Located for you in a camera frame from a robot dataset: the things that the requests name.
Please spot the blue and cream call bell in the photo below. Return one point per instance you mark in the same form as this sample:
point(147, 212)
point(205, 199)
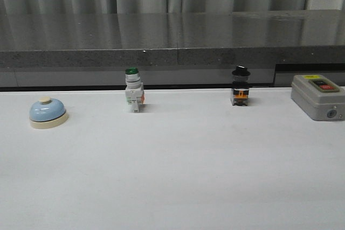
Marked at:
point(47, 113)

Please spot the grey stone counter ledge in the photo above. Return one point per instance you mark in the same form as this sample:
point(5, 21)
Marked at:
point(89, 51)

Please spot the green pushbutton switch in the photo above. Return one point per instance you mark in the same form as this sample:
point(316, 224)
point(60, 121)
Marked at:
point(134, 89)

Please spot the black selector knob switch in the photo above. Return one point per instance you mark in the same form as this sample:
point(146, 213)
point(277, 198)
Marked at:
point(240, 87)

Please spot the grey on-off switch box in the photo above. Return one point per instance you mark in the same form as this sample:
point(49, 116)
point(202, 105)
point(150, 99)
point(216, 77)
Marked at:
point(320, 98)

